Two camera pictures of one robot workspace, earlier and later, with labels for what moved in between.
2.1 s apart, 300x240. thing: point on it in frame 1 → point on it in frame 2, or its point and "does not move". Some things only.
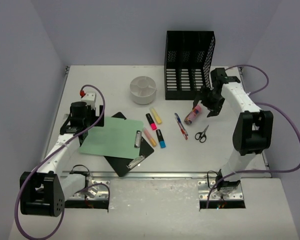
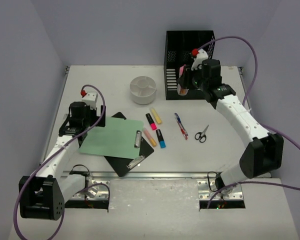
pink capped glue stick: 195,112 → 181,85
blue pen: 179,120 does not move
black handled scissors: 202,136 does not move
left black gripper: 71,127 does not move
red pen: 182,129 does not move
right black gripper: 214,109 → 189,75
